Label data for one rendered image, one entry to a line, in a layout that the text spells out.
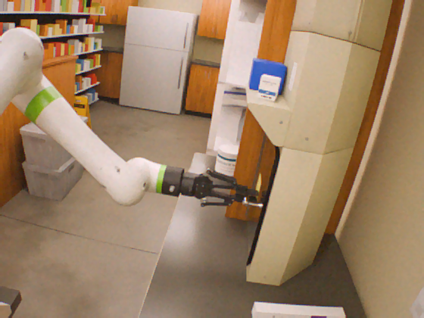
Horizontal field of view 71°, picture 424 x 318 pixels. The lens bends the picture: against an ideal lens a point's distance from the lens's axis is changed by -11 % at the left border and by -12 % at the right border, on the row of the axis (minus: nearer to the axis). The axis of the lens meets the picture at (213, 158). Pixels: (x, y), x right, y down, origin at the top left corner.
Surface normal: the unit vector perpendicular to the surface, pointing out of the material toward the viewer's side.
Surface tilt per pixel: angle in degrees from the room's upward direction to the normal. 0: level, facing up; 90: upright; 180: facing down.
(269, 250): 90
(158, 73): 90
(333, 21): 90
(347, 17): 90
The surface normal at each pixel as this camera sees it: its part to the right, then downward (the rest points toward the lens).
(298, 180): -0.07, 0.38
